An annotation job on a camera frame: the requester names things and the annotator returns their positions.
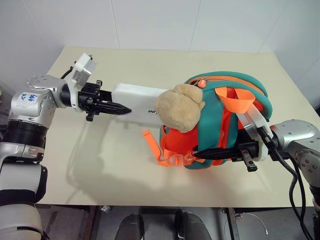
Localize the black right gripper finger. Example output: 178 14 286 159
193 146 239 161

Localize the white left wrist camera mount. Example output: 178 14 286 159
66 52 97 113

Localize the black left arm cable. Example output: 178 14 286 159
60 65 76 80

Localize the orange and green backpack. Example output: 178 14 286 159
142 71 272 171

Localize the black metal table frame bar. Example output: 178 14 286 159
221 207 239 240
86 206 104 240

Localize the white sticker with blue writing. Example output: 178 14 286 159
15 91 41 109

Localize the thin white wire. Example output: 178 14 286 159
223 212 270 236

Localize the white rectangular box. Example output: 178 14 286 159
109 82 168 126

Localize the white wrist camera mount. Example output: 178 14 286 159
236 103 273 162
66 52 97 113

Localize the tan plush animal head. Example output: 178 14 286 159
154 84 206 133

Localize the dark rounded shape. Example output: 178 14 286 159
174 209 205 240
117 213 146 240

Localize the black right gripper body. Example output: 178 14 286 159
231 140 260 174

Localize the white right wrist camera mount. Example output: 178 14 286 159
236 103 273 162

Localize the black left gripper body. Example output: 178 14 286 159
77 79 113 123

